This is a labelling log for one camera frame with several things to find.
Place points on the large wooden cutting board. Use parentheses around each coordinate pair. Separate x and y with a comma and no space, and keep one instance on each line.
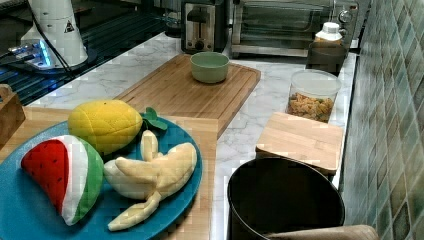
(172,91)

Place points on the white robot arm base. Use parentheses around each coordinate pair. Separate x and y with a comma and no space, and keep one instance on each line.
(53,45)

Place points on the clear pasta jar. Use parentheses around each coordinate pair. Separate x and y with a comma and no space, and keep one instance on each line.
(312,94)

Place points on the blue plate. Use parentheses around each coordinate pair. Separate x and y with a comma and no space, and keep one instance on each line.
(57,186)

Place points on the wooden block at left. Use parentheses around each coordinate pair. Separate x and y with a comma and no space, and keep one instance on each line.
(11,113)

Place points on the yellow plush lemon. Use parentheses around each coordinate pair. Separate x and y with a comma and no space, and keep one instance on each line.
(110,125)

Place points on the small wooden box lid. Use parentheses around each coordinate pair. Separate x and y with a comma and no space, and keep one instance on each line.
(311,142)

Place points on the white capped bottle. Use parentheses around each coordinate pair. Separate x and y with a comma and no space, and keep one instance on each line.
(329,33)

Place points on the wooden pot handle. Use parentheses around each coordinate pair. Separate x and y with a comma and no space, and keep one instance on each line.
(354,232)

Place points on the stainless toaster oven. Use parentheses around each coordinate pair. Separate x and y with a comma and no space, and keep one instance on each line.
(288,27)

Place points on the green ceramic bowl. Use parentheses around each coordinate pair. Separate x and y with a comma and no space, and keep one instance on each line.
(209,67)

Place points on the silver toaster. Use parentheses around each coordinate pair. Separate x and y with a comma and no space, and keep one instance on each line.
(205,25)

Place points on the plush watermelon slice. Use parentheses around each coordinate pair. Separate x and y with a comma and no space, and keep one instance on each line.
(70,172)

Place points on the plush peeled banana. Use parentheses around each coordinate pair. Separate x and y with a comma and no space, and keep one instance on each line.
(152,179)

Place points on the black pot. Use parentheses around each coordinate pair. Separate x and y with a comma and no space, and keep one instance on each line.
(276,195)

